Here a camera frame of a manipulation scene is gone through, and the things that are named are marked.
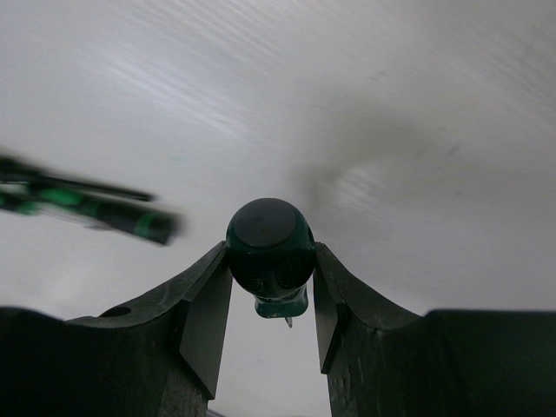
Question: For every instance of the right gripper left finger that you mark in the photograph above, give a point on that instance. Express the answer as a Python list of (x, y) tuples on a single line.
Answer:
[(156, 355)]

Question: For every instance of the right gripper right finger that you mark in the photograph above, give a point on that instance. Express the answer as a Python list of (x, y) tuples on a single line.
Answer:
[(383, 360)]

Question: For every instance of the red black precision screwdriver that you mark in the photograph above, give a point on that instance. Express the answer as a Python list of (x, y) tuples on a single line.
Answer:
[(146, 223)]

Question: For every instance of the short green screwdriver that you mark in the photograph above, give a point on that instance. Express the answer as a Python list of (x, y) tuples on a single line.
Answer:
[(270, 251)]

